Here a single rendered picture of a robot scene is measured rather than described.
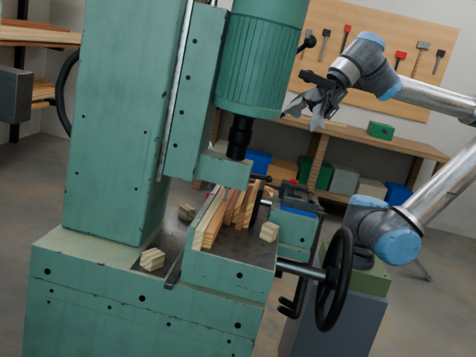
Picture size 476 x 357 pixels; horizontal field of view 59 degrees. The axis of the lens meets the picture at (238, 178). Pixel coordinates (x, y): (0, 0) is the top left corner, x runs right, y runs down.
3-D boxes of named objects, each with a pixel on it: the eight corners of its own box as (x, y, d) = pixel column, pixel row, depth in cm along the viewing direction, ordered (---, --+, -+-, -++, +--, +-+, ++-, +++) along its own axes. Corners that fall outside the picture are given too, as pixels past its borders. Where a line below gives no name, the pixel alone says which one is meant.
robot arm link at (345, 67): (353, 59, 121) (330, 54, 129) (342, 71, 121) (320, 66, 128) (364, 81, 127) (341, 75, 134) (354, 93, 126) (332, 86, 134)
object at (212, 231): (210, 249, 96) (213, 234, 95) (201, 247, 97) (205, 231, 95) (244, 174, 159) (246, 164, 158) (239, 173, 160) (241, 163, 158)
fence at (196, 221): (190, 248, 95) (195, 227, 93) (183, 247, 95) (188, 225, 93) (231, 178, 152) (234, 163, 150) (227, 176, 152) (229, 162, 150)
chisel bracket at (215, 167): (244, 197, 110) (251, 166, 107) (192, 183, 110) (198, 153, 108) (247, 189, 117) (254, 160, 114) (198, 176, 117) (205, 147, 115)
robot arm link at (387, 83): (390, 80, 141) (370, 52, 136) (411, 84, 131) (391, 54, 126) (370, 100, 142) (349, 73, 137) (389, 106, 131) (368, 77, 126)
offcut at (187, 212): (177, 215, 135) (179, 205, 134) (185, 214, 137) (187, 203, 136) (185, 221, 132) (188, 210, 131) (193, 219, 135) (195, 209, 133)
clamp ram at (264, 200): (276, 225, 117) (284, 195, 115) (250, 218, 118) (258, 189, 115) (278, 214, 126) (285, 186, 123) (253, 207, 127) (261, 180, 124)
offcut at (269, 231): (275, 239, 110) (279, 226, 109) (270, 243, 107) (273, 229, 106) (264, 234, 111) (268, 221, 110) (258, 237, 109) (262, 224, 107)
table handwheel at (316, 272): (327, 278, 136) (325, 357, 112) (267, 261, 137) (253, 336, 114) (357, 209, 120) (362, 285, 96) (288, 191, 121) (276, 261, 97)
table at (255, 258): (309, 307, 94) (317, 284, 92) (179, 271, 96) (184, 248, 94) (304, 213, 152) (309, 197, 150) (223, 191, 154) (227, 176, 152)
